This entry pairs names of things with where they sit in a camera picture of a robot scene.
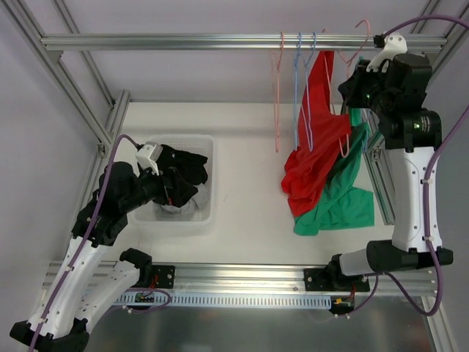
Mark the black tank top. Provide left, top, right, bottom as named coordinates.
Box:
left=157, top=144, right=208, bottom=208

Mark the grey tank top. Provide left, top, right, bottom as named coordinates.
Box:
left=158, top=183, right=210, bottom=216

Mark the red tank top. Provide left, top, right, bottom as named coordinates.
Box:
left=281, top=51, right=351, bottom=217

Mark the blue hanger with black top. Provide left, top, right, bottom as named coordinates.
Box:
left=302, top=32, right=317, bottom=152

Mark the blue hanger with grey top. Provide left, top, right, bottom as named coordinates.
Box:
left=292, top=32, right=302, bottom=150

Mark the pink wire hanger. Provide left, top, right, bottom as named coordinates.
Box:
left=270, top=32, right=284, bottom=153

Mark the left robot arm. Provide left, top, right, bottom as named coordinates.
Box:
left=10, top=162, right=169, bottom=351

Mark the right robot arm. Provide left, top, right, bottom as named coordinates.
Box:
left=324, top=54, right=454, bottom=291

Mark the green tank top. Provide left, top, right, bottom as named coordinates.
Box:
left=294, top=114, right=374, bottom=236

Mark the white plastic basket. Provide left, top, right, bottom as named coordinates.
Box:
left=129, top=134, right=218, bottom=235

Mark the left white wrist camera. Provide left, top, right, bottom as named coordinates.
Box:
left=136, top=141, right=163, bottom=176

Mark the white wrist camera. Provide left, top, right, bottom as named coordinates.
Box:
left=366, top=32, right=407, bottom=73
left=136, top=141, right=163, bottom=176

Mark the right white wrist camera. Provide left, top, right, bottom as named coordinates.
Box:
left=366, top=32, right=407, bottom=73

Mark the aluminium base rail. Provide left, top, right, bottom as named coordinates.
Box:
left=43, top=261, right=437, bottom=296

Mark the white slotted cable duct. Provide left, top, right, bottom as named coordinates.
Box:
left=114, top=291, right=332, bottom=310

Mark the aluminium hanging rail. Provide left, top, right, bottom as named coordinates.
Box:
left=40, top=32, right=450, bottom=51

